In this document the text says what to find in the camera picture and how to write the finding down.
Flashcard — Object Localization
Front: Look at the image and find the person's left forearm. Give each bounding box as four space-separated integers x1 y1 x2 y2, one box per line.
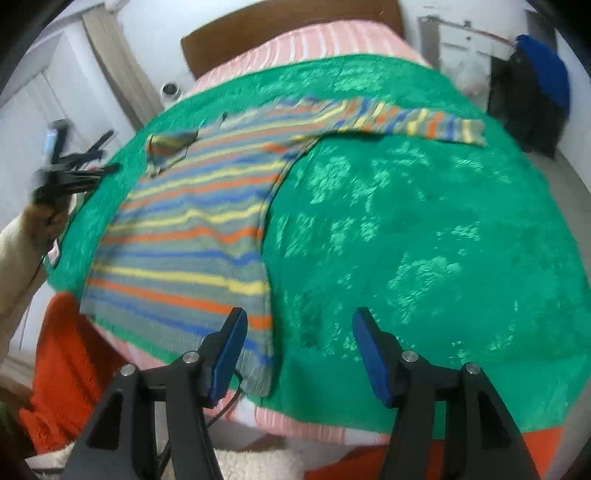
0 215 52 365

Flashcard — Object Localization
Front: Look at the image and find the white fleece cloth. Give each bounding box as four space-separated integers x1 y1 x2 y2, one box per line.
25 445 319 480

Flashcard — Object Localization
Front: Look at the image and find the orange blanket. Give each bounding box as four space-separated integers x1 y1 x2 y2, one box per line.
18 292 566 480

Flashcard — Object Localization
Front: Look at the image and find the white cabinet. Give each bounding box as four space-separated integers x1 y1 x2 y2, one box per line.
418 14 518 97

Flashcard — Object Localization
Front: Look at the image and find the black cable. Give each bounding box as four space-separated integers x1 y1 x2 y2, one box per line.
157 383 244 469

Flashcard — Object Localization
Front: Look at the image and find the blue hanging garment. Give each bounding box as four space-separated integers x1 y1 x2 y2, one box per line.
515 34 571 114

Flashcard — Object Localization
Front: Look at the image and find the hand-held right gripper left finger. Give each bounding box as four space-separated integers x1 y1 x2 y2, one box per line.
60 308 249 480

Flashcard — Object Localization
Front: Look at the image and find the beige curtain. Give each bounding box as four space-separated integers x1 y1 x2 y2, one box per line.
82 8 164 130

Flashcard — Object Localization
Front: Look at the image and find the white panelled wardrobe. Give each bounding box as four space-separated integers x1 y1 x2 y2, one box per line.
0 32 137 227

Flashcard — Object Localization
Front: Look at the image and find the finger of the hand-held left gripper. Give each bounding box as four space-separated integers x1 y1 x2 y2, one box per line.
60 178 101 195
69 163 122 180

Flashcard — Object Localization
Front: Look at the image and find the striped knit sweater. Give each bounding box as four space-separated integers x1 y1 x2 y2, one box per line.
79 96 488 398

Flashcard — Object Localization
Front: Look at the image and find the pink striped bedsheet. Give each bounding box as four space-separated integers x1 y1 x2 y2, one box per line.
46 21 435 446

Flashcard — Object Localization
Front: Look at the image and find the green blanket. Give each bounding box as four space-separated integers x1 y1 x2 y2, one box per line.
46 54 581 435

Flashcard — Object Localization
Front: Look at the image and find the person's left hand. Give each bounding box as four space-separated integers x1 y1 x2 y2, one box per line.
27 200 71 241

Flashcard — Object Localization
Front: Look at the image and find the brown wooden headboard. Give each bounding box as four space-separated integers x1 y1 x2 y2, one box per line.
181 0 404 79

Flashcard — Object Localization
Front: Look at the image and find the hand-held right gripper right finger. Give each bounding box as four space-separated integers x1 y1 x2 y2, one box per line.
352 307 541 480

